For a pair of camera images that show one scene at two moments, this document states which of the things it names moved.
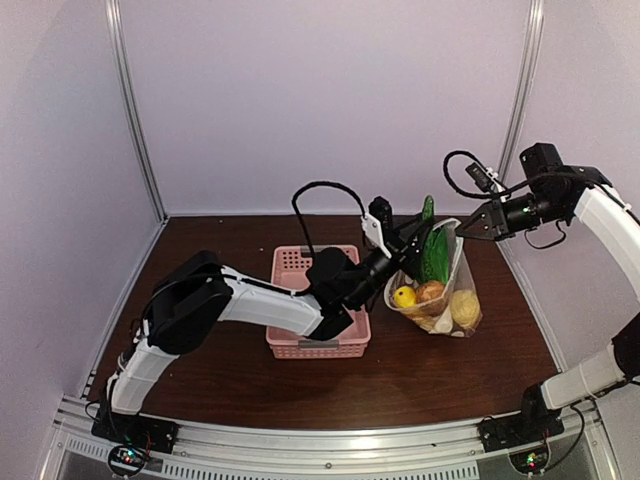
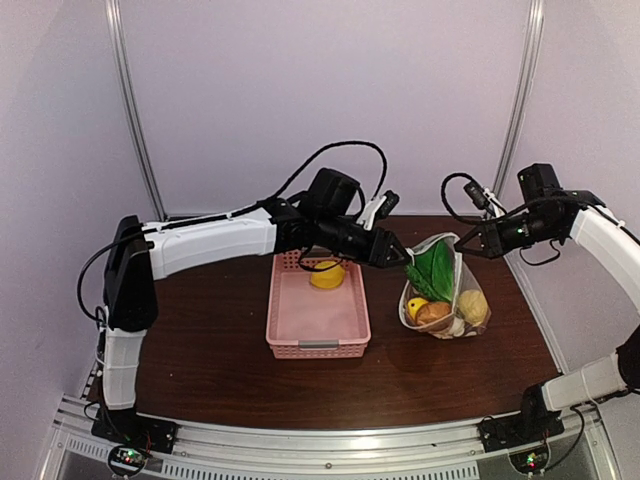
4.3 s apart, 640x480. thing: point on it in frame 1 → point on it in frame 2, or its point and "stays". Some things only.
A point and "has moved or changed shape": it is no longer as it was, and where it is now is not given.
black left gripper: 407,253 → 380,241
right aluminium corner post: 526,85 stays
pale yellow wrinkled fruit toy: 465,308 has moved or changed shape
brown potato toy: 429,291 → 430,311
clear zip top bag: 439,291 has moved or changed shape
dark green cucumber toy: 428,208 → 420,281
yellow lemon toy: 404,296 → 414,304
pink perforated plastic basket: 289,270 stays
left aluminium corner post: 126,68 stays
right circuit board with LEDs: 532,460 stays
